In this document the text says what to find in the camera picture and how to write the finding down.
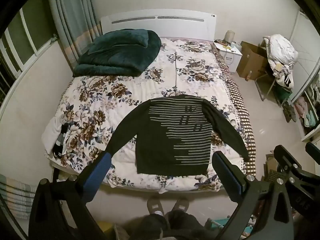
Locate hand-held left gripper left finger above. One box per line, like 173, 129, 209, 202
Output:
28, 152, 112, 240

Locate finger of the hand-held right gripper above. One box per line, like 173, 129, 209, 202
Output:
305, 142, 320, 167
273, 144, 302, 180

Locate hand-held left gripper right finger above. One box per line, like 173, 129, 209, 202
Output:
212, 151, 295, 240

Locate dark striped sweater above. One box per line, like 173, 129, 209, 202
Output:
106, 94, 250, 175

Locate white wardrobe with clothes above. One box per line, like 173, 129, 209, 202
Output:
290, 10, 320, 143

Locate pile of white clothes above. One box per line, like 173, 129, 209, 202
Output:
262, 34, 299, 89

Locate small cardboard box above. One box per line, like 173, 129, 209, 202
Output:
264, 153, 278, 181

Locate black grey striped cloth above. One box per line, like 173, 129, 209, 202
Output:
51, 124, 73, 159

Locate teal plastic bin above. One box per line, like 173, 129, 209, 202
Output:
207, 217, 236, 240

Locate grey slipper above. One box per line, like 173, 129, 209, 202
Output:
171, 197, 190, 215
146, 197, 165, 217

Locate brown checked bed sheet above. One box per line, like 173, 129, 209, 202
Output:
215, 47, 258, 178

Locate metal folding chair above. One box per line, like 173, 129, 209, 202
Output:
255, 65, 293, 105

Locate person's dark pants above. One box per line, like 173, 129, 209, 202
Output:
120, 210, 208, 240

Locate floral bed quilt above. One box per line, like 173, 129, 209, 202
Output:
41, 36, 258, 195

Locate large cardboard box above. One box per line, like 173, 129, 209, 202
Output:
236, 41, 272, 80

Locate white nightstand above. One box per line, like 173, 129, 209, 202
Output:
212, 41, 243, 74

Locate dark green blanket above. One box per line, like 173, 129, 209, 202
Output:
72, 29, 162, 78

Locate white framed window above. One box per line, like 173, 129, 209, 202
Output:
0, 5, 60, 105

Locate white headboard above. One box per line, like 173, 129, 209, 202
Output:
100, 15, 217, 42

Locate grey-green curtain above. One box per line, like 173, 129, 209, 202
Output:
46, 0, 103, 67

